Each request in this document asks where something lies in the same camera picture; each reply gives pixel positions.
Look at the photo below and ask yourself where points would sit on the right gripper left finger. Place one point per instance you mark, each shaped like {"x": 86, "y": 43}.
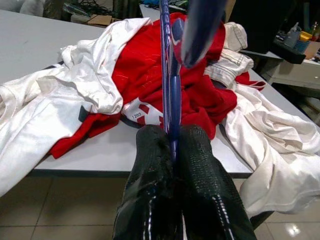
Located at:
{"x": 147, "y": 175}

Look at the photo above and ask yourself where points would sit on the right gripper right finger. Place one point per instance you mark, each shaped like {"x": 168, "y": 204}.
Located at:
{"x": 205, "y": 180}

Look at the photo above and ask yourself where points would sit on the blue plastic clothes hanger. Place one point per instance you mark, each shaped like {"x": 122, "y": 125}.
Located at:
{"x": 175, "y": 105}

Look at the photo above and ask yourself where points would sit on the white T-shirt with dark letters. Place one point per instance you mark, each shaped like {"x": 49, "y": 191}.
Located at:
{"x": 62, "y": 100}

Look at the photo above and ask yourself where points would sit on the plain white crumpled garment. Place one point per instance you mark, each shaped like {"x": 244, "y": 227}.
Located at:
{"x": 270, "y": 140}

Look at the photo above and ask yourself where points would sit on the red garment with white print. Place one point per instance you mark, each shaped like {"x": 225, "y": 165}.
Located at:
{"x": 140, "y": 62}

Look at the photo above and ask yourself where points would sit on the black desk organizer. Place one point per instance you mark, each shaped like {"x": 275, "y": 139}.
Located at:
{"x": 295, "y": 57}

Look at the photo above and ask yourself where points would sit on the brown cardboard box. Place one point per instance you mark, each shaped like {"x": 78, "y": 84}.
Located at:
{"x": 102, "y": 20}

